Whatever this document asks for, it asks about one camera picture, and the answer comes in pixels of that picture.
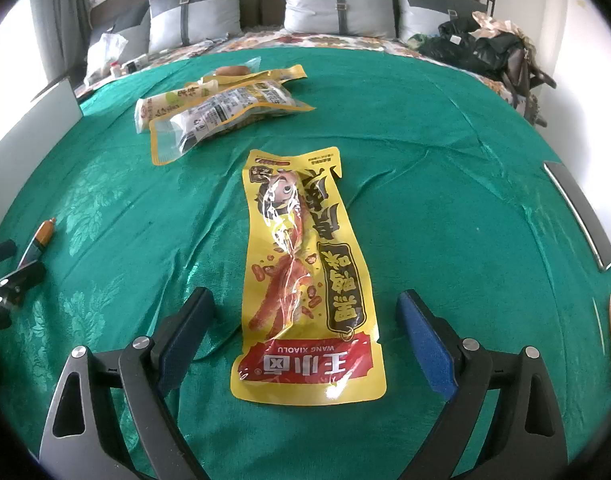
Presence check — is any orange sausage stick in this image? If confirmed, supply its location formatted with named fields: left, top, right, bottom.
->
left=18, top=218, right=56, bottom=268

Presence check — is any white yellow snack pack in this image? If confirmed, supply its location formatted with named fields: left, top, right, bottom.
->
left=134, top=64, right=307, bottom=133

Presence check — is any long yellow snack packet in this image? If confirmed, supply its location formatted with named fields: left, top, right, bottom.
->
left=230, top=148, right=387, bottom=406

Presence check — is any silver yellow snack pouch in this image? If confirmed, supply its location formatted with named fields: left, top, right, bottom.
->
left=149, top=79, right=314, bottom=166

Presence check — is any white plastic bag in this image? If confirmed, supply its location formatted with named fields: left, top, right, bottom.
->
left=84, top=32, right=128, bottom=86

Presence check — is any grey curtain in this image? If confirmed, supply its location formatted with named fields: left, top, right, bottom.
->
left=30, top=0, right=90, bottom=82

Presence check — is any grey pillow far left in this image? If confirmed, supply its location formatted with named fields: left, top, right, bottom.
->
left=89, top=0, right=150, bottom=63

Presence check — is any grey pillow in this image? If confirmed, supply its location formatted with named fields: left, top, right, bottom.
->
left=89, top=0, right=150, bottom=63
left=148, top=0, right=241, bottom=54
left=284, top=0, right=397, bottom=39
left=398, top=0, right=487, bottom=42

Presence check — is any green velvet blanket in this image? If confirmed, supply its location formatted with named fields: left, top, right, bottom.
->
left=0, top=48, right=611, bottom=479

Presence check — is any clear wrapped brown bun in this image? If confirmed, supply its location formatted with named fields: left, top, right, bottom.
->
left=210, top=56, right=261, bottom=77

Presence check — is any grey pillow centre left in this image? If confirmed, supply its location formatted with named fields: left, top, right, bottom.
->
left=148, top=0, right=241, bottom=54

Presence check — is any black bag pile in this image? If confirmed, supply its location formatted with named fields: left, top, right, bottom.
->
left=418, top=11, right=557, bottom=128

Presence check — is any grey pillow centre right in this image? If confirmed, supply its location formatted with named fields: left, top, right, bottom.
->
left=284, top=0, right=397, bottom=39

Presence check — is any grey pillow far right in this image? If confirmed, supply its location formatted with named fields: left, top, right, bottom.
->
left=398, top=0, right=487, bottom=42

